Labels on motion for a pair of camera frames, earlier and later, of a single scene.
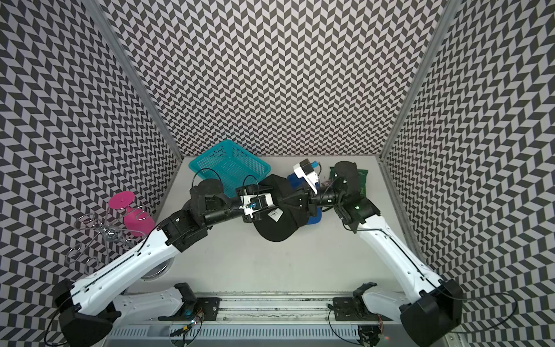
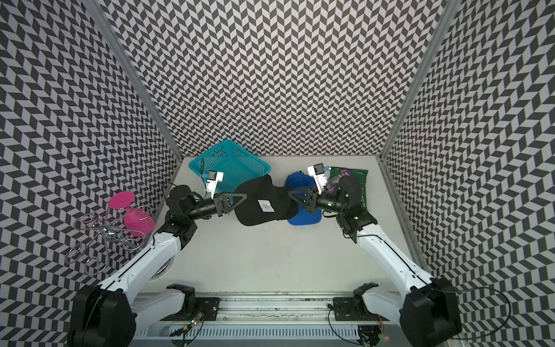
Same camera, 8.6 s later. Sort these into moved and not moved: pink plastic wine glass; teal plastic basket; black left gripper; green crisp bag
Moved: black left gripper
Not moved: green crisp bag; pink plastic wine glass; teal plastic basket
